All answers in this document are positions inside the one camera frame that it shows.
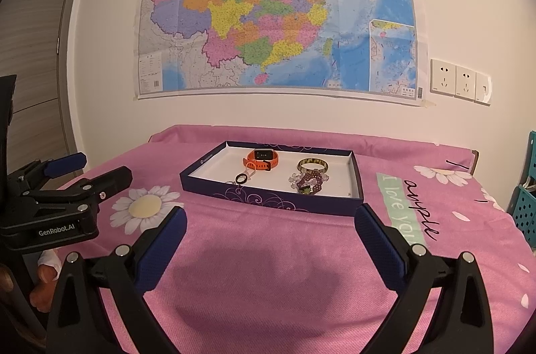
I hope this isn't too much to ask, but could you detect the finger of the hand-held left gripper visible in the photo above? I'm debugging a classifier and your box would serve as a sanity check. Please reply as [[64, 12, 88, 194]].
[[10, 153, 87, 193], [23, 165, 133, 213]]

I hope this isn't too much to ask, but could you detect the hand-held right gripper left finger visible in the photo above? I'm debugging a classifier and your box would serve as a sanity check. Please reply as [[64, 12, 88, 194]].
[[45, 206, 188, 354]]

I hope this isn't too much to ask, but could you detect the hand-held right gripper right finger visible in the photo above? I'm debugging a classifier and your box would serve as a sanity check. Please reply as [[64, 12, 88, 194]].
[[354, 203, 495, 354]]

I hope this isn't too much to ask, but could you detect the purple box lid tray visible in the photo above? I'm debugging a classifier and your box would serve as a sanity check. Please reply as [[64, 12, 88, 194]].
[[179, 140, 364, 217]]

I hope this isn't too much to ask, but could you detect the dark red beaded bracelet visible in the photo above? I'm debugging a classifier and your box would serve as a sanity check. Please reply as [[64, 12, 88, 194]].
[[299, 172, 324, 189]]

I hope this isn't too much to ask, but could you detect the clear crystal bead bracelet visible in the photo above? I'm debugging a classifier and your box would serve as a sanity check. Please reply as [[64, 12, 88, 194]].
[[288, 172, 329, 187]]

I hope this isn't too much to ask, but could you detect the tortoiseshell bangle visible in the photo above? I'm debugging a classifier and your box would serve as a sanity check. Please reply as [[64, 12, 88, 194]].
[[297, 158, 328, 173]]

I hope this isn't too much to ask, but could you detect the orange smartwatch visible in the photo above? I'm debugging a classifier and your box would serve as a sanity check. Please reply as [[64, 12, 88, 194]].
[[243, 148, 281, 172]]

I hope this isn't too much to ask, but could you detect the person's left hand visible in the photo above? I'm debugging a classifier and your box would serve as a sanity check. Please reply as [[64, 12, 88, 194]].
[[29, 265, 61, 315]]

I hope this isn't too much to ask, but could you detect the grey door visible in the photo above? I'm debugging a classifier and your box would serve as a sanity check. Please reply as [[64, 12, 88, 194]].
[[0, 0, 90, 179]]

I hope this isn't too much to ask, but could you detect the teal plastic basket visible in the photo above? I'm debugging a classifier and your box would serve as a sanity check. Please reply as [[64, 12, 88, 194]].
[[507, 130, 536, 250]]

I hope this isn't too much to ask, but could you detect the white wall socket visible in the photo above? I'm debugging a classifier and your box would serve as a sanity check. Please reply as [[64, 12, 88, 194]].
[[430, 59, 457, 95], [455, 65, 477, 100]]

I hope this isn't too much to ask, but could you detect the white wall switch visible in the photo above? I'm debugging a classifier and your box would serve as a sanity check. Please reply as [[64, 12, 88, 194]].
[[475, 71, 492, 105]]

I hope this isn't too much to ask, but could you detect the colourful wall map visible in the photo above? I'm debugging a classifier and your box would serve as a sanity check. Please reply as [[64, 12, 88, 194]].
[[133, 0, 428, 101]]

